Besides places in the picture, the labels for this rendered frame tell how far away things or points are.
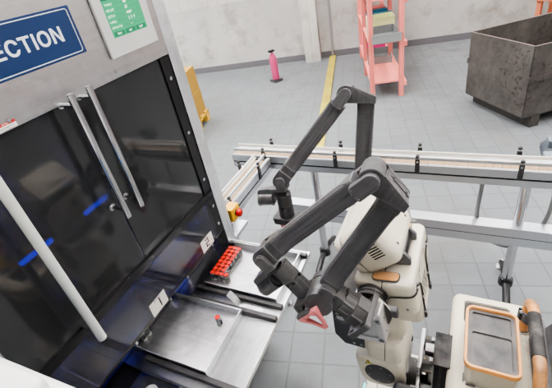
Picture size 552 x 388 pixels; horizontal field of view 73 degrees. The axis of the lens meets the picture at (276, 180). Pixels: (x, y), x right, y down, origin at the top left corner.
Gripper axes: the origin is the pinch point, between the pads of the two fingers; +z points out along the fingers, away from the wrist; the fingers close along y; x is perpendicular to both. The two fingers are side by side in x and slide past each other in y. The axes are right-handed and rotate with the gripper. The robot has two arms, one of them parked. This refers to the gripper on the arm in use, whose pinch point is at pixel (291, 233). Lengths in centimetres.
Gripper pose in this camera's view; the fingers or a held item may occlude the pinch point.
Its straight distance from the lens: 150.8
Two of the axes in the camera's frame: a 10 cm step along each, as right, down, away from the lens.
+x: -4.0, 5.4, -7.4
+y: -9.0, -0.8, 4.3
